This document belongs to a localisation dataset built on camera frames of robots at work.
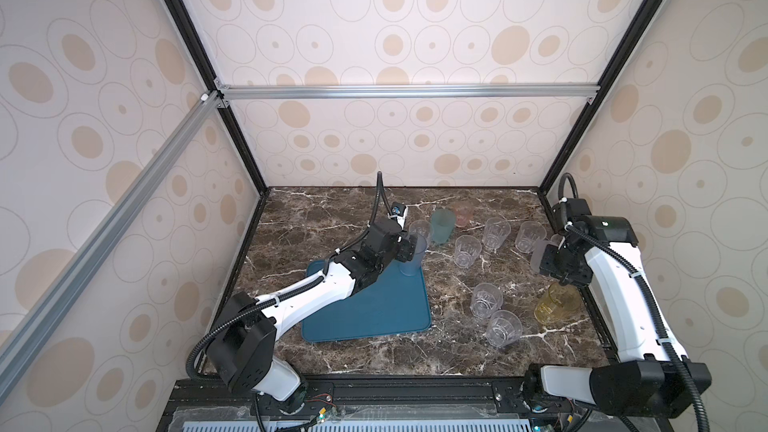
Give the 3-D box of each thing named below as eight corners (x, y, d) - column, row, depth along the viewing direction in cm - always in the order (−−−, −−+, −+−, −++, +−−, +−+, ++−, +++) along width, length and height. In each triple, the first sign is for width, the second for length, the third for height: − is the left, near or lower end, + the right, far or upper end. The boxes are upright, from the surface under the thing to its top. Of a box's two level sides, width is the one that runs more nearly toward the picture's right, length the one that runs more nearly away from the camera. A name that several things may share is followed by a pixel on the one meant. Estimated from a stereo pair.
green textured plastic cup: (431, 244, 106) (434, 232, 100) (429, 220, 113) (431, 207, 107) (453, 244, 106) (457, 232, 100) (449, 220, 113) (453, 207, 107)
